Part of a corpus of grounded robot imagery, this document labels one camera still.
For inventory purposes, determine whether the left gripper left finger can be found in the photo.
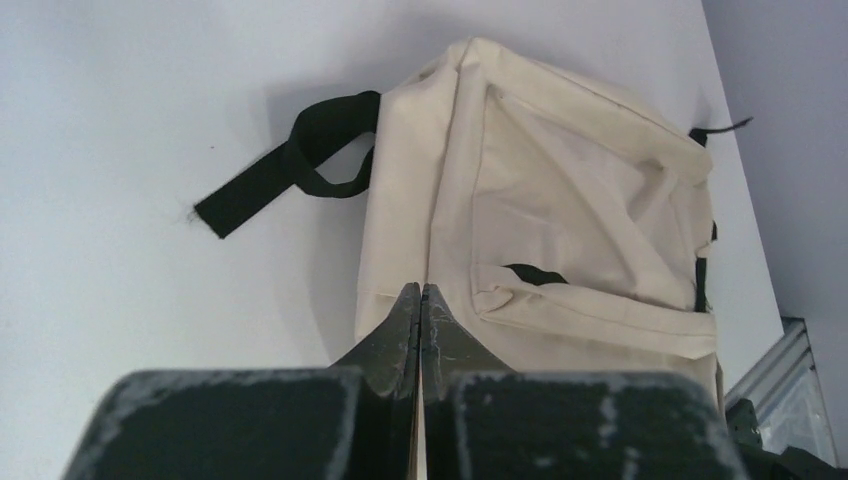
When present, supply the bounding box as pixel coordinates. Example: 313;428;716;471
65;283;422;479

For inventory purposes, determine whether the beige canvas backpack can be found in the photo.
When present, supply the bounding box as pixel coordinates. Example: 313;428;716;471
194;37;724;405

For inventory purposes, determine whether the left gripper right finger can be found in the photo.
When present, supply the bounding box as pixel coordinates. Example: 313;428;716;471
421;284;747;479

